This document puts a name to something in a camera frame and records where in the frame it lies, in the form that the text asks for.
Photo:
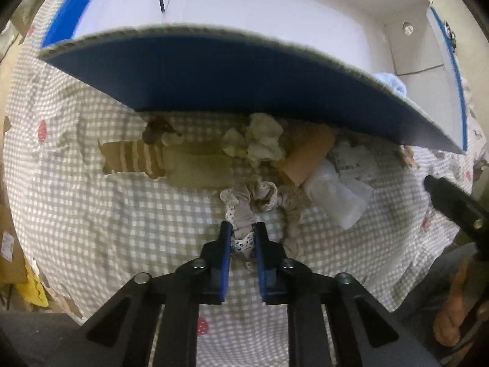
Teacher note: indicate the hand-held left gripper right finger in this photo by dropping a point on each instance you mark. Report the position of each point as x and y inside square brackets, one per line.
[261, 260]

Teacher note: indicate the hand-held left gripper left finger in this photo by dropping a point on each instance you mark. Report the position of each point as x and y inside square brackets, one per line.
[225, 260]

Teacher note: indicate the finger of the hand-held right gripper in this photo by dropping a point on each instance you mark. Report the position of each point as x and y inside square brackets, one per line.
[454, 202]

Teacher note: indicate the white patterned scrunchie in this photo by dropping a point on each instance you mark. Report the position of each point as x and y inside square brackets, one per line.
[240, 242]

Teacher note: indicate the grey scrunchie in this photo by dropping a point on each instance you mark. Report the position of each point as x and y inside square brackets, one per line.
[256, 198]

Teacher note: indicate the blue and white cardboard box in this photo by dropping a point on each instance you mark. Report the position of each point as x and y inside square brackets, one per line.
[229, 72]

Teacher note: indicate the person's right hand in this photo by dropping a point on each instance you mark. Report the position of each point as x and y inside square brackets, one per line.
[454, 306]

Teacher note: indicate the beige scrunchie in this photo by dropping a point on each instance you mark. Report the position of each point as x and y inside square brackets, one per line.
[292, 214]

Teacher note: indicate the clear plastic bag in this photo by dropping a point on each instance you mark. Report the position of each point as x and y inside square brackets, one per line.
[344, 183]

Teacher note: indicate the checkered bedsheet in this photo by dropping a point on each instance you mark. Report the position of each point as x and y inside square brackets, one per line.
[114, 229]

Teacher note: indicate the orange tan sock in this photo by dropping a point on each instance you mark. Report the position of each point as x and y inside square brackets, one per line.
[305, 153]

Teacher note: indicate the cream ruffled scrunchie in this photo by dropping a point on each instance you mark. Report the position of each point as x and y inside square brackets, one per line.
[259, 137]

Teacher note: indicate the light blue cloth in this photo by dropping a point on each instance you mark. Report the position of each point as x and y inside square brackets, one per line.
[391, 83]

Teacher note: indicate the brown striped sock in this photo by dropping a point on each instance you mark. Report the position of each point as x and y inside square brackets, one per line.
[130, 158]

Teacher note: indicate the small brown plush toy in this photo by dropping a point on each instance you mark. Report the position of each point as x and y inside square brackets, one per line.
[158, 130]

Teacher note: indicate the yellow paper bag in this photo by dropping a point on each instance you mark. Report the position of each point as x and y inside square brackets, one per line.
[37, 288]

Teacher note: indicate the brown cardboard box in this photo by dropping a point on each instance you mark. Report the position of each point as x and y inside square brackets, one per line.
[9, 252]

